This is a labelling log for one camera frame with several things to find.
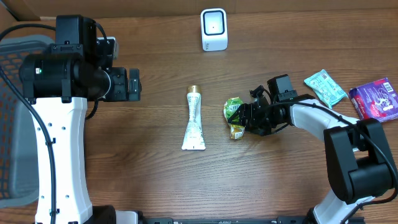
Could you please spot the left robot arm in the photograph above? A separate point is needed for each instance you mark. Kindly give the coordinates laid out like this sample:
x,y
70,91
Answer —
x,y
58,85

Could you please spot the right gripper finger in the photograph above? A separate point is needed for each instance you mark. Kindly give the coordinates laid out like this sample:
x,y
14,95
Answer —
x,y
238,123
239,116

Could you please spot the purple sanitary pad pack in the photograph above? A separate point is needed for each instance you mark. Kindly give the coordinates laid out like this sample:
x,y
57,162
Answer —
x,y
377,100

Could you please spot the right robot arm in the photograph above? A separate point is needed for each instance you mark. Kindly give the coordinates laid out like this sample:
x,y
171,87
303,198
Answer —
x,y
360,166

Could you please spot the teal wet wipes pack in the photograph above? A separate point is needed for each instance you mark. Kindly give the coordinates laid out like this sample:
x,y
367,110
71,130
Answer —
x,y
327,90

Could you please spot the grey plastic basket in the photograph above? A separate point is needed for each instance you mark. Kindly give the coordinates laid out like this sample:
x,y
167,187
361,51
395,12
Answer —
x,y
19,163

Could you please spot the green gold snack packet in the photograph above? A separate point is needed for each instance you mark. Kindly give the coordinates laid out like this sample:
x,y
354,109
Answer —
x,y
230,107

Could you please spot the cardboard back panel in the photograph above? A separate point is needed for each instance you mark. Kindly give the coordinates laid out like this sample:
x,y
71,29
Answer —
x,y
30,10

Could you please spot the white tube gold cap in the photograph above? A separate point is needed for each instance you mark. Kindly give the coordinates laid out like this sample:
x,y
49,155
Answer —
x,y
193,138

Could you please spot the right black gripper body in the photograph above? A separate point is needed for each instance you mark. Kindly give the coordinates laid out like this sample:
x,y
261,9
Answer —
x,y
263,120

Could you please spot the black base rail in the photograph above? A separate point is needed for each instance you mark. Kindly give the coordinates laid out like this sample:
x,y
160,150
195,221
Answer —
x,y
279,220

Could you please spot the white barcode scanner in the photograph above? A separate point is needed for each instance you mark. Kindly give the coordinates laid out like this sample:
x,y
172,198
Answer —
x,y
214,29

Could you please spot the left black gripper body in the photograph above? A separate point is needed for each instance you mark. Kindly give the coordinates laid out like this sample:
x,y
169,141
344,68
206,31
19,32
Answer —
x,y
119,86

